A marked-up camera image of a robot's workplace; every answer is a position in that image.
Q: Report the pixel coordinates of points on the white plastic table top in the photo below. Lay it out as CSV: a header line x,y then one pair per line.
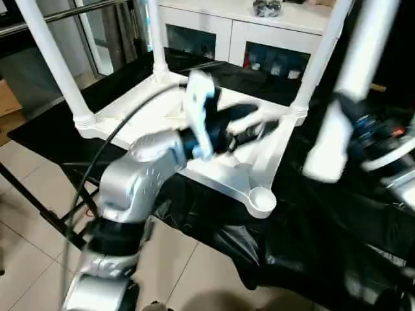
x,y
227,181

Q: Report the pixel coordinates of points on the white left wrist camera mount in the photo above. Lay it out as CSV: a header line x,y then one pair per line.
x,y
197,97

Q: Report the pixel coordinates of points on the white cabinet with glass doors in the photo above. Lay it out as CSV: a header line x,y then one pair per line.
x,y
227,29

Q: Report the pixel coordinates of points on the brown cardboard box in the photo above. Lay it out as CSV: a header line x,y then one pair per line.
x,y
9,107

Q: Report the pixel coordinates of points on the black folding table frame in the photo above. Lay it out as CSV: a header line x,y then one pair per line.
x,y
26,194

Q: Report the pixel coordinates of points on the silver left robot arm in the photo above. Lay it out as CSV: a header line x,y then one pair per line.
x,y
129,181

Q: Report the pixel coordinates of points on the black plastic mat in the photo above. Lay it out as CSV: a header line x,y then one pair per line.
x,y
308,233

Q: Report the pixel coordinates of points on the white plastic table leg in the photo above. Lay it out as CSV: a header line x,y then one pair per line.
x,y
55,64
321,58
157,39
360,64

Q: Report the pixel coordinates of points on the clear bag of black parts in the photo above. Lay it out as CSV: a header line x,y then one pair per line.
x,y
267,8

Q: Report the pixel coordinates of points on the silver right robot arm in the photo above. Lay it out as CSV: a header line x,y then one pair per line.
x,y
398,184

